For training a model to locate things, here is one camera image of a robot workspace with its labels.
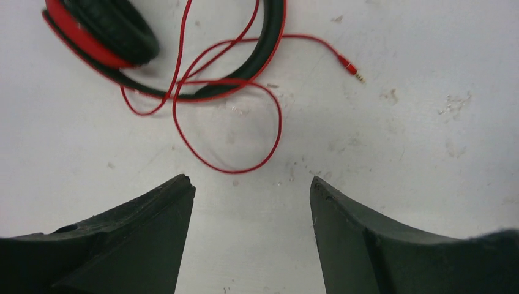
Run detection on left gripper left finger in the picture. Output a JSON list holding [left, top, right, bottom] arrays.
[[1, 175, 195, 293]]

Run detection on red headphones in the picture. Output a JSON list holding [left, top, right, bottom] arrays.
[[42, 0, 367, 175]]

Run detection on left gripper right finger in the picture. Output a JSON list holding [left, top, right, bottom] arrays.
[[310, 177, 518, 293]]

